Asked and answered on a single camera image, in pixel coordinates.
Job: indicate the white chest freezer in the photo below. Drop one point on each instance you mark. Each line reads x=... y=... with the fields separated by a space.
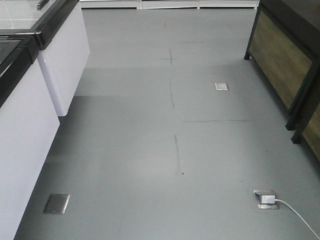
x=58 y=29
x=28 y=125

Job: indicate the open floor socket box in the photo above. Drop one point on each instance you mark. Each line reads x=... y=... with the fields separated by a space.
x=267 y=199

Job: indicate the small steel floor plate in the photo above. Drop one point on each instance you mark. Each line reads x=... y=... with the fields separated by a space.
x=221 y=86

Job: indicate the black wooden produce stand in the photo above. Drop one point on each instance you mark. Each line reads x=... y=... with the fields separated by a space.
x=285 y=44

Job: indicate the white chest freezer far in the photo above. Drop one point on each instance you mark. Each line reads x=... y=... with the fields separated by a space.
x=58 y=29

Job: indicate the white chest freezer near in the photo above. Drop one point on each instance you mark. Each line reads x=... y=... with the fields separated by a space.
x=28 y=125

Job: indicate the white supermarket shelf unit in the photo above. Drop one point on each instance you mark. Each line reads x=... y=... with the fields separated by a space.
x=168 y=4

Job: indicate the steel floor socket plate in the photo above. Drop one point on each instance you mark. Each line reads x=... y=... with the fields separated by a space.
x=56 y=204

